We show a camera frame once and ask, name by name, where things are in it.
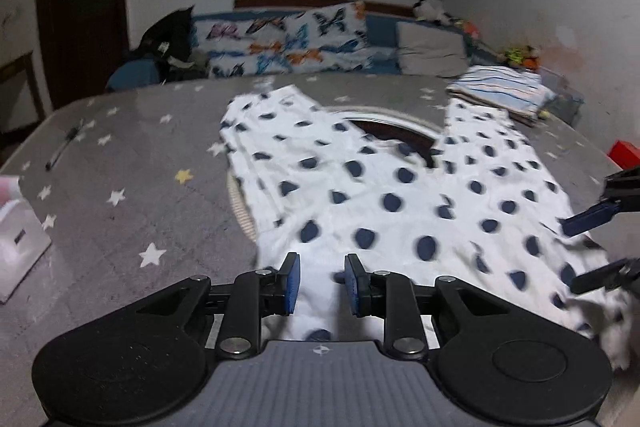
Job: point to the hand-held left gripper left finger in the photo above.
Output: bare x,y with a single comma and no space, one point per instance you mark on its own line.
291,283

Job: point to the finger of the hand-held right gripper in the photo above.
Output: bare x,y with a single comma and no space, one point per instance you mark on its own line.
602,276
587,219

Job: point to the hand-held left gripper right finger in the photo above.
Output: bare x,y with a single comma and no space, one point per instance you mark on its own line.
353,288

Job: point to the white navy polka-dot garment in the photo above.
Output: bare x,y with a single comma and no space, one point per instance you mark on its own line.
350,207

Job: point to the black clothes pile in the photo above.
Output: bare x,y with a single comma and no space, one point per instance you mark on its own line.
162,34

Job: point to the red box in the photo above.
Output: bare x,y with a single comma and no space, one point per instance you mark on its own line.
625,153

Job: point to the clear plastic toy box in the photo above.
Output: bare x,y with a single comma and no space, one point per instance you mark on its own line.
565,99

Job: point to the folded blue striped blanket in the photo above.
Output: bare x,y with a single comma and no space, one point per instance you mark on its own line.
500,89

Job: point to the yellow green plush toy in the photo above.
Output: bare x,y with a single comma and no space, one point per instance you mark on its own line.
520,56

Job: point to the grey star-print tablecloth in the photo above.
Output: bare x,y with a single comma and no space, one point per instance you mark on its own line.
125,157

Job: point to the orange pink plush toy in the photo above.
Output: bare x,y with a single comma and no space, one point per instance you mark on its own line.
467,29

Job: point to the grey pillow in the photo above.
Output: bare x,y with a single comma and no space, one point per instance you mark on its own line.
432,49

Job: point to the butterfly print pillow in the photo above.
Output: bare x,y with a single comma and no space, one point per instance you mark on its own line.
240,49
327,32

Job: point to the olive green bag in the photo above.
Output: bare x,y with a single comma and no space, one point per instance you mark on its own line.
190,63

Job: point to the blue sofa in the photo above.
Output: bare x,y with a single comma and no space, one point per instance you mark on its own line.
380,29

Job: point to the white black plush toy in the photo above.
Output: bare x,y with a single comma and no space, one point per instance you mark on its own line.
430,11

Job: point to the black pen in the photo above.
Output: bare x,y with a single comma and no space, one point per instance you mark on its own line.
64,148

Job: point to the white paper box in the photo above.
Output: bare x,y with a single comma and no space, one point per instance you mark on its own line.
17,247

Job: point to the wooden side table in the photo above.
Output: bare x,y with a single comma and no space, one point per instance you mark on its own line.
20,77

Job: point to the dark wooden door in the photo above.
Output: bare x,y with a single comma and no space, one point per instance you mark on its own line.
80,7

